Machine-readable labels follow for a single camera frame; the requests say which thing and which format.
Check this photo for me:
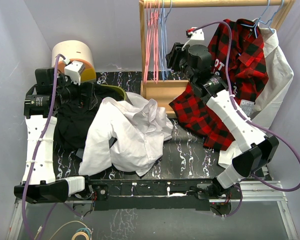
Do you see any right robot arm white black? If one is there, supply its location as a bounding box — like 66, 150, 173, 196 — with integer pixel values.
166, 42, 279, 199

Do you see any olive green basket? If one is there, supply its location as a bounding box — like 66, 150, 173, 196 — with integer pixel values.
101, 84, 128, 101

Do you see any black garment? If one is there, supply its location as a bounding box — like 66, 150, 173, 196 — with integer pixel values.
54, 83, 123, 149

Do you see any red black plaid shirt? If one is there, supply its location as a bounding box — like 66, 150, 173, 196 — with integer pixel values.
169, 19, 268, 151

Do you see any blue wire hanger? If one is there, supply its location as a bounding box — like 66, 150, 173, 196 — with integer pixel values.
159, 1, 166, 81
163, 1, 172, 80

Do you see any pink wire hanger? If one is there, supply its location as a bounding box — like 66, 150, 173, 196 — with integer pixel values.
143, 0, 160, 84

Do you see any beige coiled cable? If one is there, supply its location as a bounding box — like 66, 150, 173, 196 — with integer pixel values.
34, 220, 94, 240

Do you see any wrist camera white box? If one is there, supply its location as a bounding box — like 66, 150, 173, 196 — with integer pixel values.
64, 60, 85, 86
182, 27, 205, 51

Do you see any cream white hanging shirt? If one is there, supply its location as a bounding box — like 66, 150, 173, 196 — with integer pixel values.
217, 26, 295, 170

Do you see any wooden clothes rack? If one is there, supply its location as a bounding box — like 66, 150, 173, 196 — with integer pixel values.
139, 0, 295, 118

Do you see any cream orange yellow cylinder container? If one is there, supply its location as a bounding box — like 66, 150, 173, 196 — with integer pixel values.
52, 40, 96, 82

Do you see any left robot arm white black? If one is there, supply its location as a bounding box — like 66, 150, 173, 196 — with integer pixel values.
14, 67, 93, 204

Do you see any blue hanger holding shirts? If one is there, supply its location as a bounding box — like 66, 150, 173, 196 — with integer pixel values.
239, 0, 285, 38

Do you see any aluminium frame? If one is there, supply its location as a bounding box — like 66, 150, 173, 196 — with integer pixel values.
11, 174, 297, 240

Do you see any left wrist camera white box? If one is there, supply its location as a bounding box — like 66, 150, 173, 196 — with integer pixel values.
64, 60, 85, 86

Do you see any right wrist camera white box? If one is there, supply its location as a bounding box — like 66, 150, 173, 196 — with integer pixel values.
182, 27, 205, 51

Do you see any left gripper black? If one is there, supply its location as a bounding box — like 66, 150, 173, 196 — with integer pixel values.
54, 73, 97, 110

